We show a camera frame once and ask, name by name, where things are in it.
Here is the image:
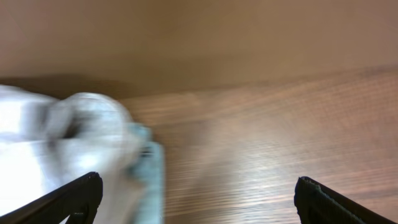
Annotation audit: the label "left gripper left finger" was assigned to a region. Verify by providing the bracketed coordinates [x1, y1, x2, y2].
[1, 172, 103, 224]

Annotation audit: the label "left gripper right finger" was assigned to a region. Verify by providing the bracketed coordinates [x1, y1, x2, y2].
[294, 176, 397, 224]

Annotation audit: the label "folded light blue jeans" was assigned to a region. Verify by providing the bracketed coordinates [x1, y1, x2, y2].
[129, 123, 165, 224]

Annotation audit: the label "beige khaki shorts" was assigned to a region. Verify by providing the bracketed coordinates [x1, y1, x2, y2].
[1, 85, 144, 223]

